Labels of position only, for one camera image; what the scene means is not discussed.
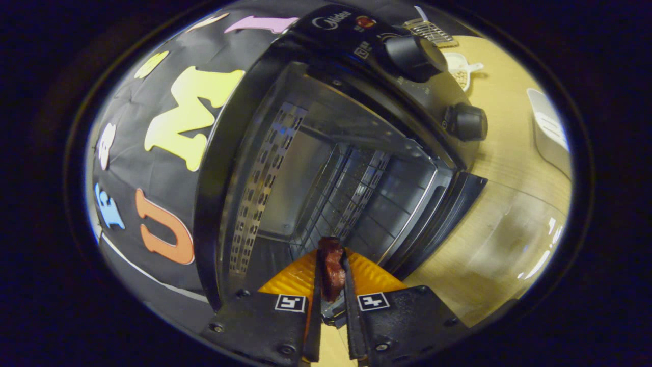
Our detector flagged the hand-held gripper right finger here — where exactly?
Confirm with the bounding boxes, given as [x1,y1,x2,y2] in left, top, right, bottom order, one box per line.
[340,248,467,366]

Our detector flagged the white rectangular dish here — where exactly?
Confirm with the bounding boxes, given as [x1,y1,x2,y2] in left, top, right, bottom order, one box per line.
[526,88,572,179]

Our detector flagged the brown meat patty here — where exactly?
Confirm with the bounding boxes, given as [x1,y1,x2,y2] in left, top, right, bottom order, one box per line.
[318,236,348,302]

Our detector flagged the white divided bean dish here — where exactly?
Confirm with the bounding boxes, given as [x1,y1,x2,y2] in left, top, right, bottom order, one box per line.
[442,52,484,92]

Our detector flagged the metal wire basket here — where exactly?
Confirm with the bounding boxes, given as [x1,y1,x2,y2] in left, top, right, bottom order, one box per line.
[402,18,459,49]

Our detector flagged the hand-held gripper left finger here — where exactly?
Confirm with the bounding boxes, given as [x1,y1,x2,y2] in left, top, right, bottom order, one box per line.
[201,248,324,365]

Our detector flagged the black toaster oven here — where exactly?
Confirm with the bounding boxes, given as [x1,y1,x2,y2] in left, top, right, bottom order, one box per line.
[194,4,490,311]

